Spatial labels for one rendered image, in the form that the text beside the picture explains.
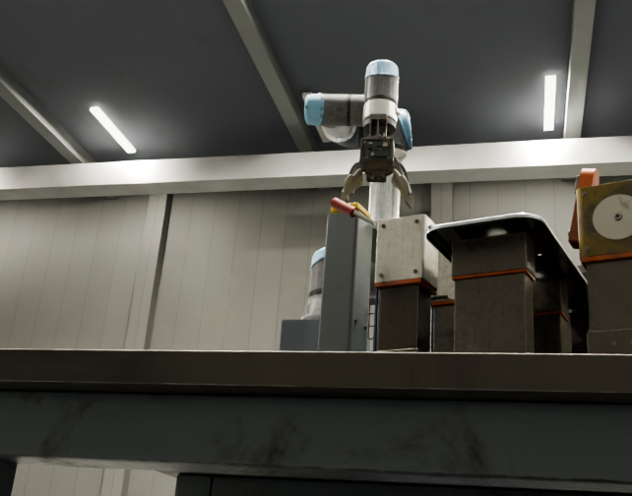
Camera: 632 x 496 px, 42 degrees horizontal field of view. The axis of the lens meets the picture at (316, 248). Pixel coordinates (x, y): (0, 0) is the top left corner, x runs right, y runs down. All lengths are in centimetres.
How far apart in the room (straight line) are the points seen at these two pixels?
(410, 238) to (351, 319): 21
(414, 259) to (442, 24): 835
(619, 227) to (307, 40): 884
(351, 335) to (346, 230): 21
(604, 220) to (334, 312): 52
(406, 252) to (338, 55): 885
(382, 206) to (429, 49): 783
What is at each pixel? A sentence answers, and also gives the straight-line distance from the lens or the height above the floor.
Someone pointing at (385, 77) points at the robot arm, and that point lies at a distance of 189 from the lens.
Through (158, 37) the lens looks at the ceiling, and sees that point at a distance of 1035.
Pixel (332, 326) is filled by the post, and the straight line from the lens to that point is 153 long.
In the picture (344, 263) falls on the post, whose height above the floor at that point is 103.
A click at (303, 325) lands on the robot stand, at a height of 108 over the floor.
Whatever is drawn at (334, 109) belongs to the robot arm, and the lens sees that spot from 197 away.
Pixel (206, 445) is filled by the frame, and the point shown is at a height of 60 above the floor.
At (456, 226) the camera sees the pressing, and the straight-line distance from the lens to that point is 131.
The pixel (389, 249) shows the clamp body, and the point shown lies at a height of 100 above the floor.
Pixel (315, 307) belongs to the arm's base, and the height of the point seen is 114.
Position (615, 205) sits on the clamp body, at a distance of 131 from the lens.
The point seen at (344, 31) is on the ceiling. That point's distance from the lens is 981.
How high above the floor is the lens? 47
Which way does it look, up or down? 22 degrees up
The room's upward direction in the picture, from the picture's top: 4 degrees clockwise
